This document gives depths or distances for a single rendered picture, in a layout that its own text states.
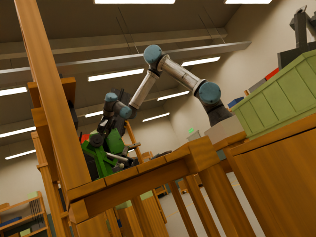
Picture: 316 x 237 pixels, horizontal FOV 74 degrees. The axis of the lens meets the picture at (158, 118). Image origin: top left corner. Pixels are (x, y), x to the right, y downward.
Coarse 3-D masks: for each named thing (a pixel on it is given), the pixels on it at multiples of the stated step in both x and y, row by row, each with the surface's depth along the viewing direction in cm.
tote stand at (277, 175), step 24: (312, 120) 59; (264, 144) 78; (288, 144) 69; (312, 144) 61; (240, 168) 96; (264, 168) 82; (288, 168) 72; (312, 168) 64; (264, 192) 86; (288, 192) 75; (312, 192) 66; (264, 216) 90; (288, 216) 78; (312, 216) 69
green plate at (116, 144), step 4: (116, 128) 162; (104, 132) 158; (112, 132) 159; (116, 132) 160; (108, 136) 156; (112, 136) 157; (116, 136) 158; (120, 136) 159; (108, 140) 154; (112, 140) 155; (116, 140) 156; (120, 140) 157; (108, 144) 152; (112, 144) 153; (116, 144) 154; (120, 144) 155; (124, 144) 155; (108, 148) 158; (112, 148) 151; (116, 148) 152; (120, 148) 153; (112, 152) 149; (116, 152) 150; (120, 152) 151
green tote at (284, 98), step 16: (288, 64) 67; (304, 64) 63; (272, 80) 74; (288, 80) 69; (304, 80) 64; (256, 96) 83; (272, 96) 76; (288, 96) 71; (304, 96) 66; (240, 112) 94; (256, 112) 86; (272, 112) 79; (288, 112) 72; (304, 112) 67; (256, 128) 89; (272, 128) 81
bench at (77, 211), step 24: (144, 168) 89; (168, 168) 102; (216, 168) 102; (72, 192) 75; (96, 192) 92; (120, 192) 89; (144, 192) 93; (216, 192) 98; (72, 216) 89; (96, 216) 75; (144, 216) 214; (240, 216) 97
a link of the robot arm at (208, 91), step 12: (156, 48) 125; (156, 60) 125; (168, 60) 126; (168, 72) 126; (180, 72) 122; (192, 84) 120; (204, 84) 115; (216, 84) 115; (204, 96) 115; (216, 96) 114
